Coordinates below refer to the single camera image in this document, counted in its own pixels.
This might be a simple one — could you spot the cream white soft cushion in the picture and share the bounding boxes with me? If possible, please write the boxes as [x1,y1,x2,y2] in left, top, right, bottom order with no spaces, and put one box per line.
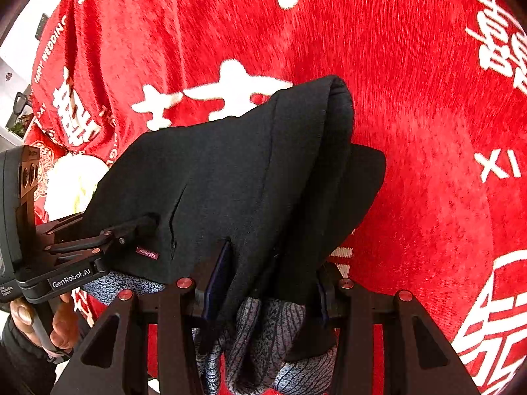
[43,154,111,223]

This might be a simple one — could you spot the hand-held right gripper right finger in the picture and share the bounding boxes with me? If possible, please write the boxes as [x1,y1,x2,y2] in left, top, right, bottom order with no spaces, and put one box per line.
[315,263,480,395]

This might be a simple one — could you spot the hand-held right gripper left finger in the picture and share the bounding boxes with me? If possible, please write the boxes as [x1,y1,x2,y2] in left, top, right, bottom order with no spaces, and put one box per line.
[49,239,233,395]

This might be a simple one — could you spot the person's left hand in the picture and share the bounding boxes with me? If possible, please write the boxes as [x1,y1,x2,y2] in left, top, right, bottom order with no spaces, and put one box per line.
[9,292,81,358]

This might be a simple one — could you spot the red embroidered pillow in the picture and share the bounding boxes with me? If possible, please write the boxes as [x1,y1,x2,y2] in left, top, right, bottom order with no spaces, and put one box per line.
[22,123,72,225]

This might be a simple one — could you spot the black pants with patterned lining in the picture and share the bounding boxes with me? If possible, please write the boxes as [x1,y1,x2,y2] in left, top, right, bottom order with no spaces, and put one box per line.
[80,75,387,395]

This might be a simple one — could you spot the person's left forearm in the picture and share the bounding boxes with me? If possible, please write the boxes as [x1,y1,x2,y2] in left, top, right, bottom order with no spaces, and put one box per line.
[0,317,62,395]

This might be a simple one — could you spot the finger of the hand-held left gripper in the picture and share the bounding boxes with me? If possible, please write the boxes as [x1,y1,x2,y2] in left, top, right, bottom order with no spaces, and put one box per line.
[39,213,161,241]
[43,234,139,258]

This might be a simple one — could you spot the red printed blanket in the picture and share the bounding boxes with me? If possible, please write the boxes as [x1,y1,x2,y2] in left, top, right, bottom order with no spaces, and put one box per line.
[31,0,527,395]

